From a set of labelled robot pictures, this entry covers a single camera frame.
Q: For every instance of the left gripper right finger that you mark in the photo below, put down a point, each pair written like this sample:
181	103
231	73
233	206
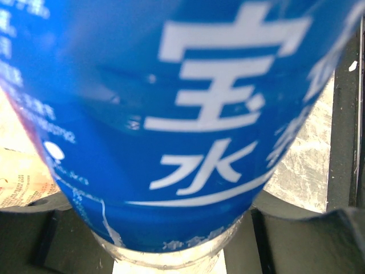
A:
278	237

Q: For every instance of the blue Pocari bottle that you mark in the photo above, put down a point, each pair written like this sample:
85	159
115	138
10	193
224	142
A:
161	121

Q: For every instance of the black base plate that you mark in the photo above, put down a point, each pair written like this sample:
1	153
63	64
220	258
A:
346	129

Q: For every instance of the orange drink bottle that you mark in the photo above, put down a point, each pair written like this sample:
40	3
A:
24	179

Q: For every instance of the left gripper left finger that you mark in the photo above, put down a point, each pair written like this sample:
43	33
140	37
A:
47	236

